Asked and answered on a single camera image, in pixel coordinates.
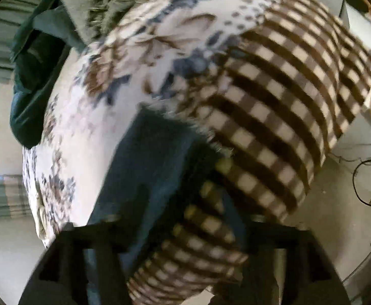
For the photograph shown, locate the black cable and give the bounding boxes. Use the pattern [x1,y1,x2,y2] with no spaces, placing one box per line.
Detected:
[351,155,371,208]

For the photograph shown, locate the floral printed blanket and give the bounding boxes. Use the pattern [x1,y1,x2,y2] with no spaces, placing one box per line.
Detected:
[22,0,371,305]

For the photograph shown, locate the blue jeans pants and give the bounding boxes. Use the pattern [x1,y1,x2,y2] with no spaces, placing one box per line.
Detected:
[87,105,251,305]

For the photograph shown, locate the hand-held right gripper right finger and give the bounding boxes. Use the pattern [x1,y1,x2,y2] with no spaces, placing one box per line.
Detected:
[215,216,351,305]

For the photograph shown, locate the white cabinet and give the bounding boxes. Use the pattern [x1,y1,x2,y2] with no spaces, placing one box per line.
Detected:
[340,2,371,43]

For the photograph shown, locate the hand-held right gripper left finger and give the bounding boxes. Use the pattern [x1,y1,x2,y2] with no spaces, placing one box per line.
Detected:
[18,219,132,305]

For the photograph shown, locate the dark green fleece blanket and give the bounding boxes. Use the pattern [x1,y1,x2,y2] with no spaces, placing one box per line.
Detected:
[10,0,89,150]

